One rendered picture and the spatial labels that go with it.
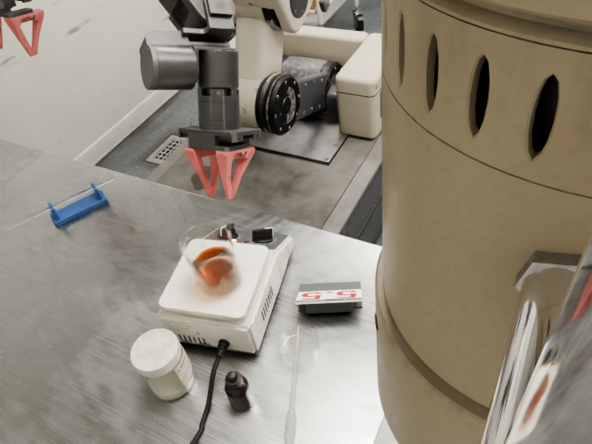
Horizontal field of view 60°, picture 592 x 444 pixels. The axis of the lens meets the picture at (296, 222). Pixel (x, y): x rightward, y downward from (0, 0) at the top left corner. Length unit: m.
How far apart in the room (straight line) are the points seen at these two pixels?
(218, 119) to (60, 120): 1.71
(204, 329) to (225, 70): 0.34
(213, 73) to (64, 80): 1.70
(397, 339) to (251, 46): 1.31
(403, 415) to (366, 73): 1.41
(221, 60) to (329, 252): 0.32
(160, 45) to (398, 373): 0.59
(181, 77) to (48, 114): 1.68
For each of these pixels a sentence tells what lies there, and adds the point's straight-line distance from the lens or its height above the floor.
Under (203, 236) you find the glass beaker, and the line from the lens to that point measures 0.65.
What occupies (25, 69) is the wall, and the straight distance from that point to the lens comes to 2.26.
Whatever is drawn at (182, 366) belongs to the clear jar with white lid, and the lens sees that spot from 0.66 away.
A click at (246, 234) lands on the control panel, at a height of 0.79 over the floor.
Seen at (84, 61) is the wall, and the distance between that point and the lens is 2.43.
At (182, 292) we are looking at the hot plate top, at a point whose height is 0.84.
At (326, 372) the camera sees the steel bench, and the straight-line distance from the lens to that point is 0.68.
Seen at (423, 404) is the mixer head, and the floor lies 1.20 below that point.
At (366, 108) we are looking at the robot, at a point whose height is 0.49.
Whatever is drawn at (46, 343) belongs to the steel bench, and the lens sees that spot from 0.84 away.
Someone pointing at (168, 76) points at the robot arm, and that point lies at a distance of 0.68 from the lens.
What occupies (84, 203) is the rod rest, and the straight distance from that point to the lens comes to 1.01.
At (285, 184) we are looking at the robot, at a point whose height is 0.36.
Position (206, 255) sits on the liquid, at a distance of 0.66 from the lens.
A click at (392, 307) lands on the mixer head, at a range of 0.16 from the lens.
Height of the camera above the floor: 1.35
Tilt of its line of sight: 45 degrees down
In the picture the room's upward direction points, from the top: 10 degrees counter-clockwise
